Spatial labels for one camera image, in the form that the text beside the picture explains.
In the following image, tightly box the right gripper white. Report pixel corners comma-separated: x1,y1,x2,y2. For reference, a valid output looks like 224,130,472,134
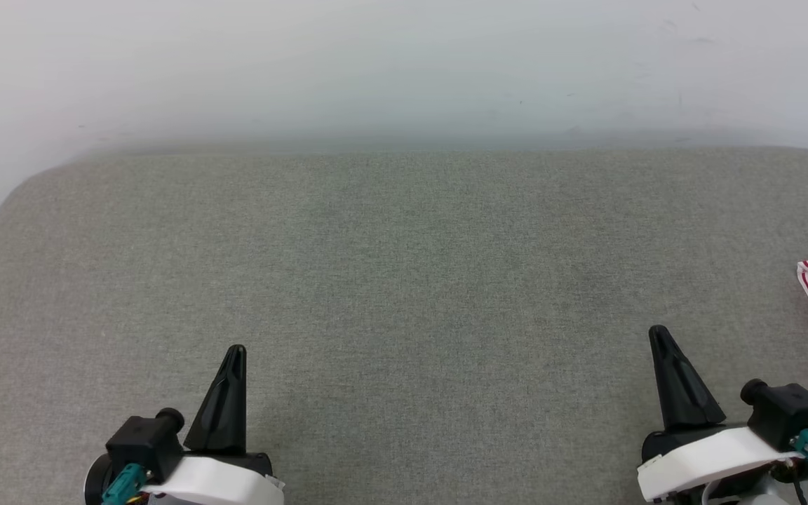
637,325,808,505

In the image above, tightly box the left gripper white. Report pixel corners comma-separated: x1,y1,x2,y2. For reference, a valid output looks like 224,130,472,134
146,344,285,505

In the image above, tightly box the grey fabric sofa cushion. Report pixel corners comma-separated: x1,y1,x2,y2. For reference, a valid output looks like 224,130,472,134
0,146,808,505

